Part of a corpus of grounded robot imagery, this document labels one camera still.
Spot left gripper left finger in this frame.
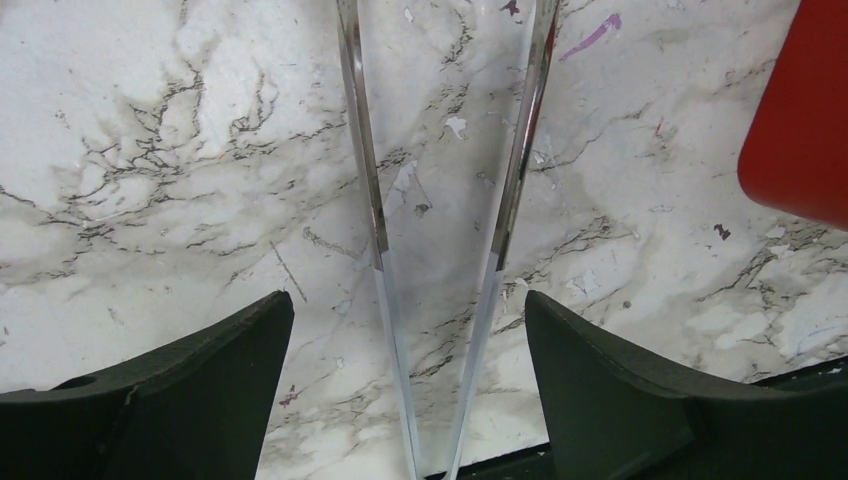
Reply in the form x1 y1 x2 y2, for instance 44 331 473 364
1 291 295 479

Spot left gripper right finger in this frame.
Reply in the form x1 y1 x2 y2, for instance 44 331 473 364
525 291 847 479

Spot metal serving tongs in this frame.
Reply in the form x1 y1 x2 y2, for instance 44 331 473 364
336 1 563 479

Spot red chocolate box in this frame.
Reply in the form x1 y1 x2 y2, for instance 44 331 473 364
737 0 847 230

